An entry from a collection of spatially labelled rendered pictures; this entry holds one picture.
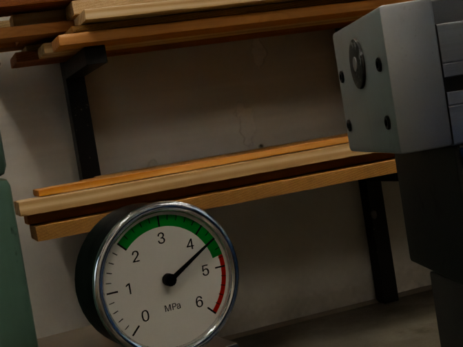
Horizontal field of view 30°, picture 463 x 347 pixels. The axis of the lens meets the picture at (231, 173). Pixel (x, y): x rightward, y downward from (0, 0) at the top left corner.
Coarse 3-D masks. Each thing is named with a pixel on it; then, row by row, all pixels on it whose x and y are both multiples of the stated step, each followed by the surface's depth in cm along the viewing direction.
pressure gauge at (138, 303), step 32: (96, 224) 36; (128, 224) 33; (160, 224) 34; (192, 224) 35; (96, 256) 33; (128, 256) 34; (160, 256) 34; (192, 256) 35; (224, 256) 36; (96, 288) 33; (128, 288) 34; (160, 288) 34; (192, 288) 35; (224, 288) 36; (96, 320) 34; (128, 320) 34; (160, 320) 34; (192, 320) 35; (224, 320) 35
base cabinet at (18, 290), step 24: (0, 192) 38; (0, 216) 38; (0, 240) 38; (0, 264) 38; (0, 288) 38; (24, 288) 38; (0, 312) 37; (24, 312) 38; (0, 336) 37; (24, 336) 38
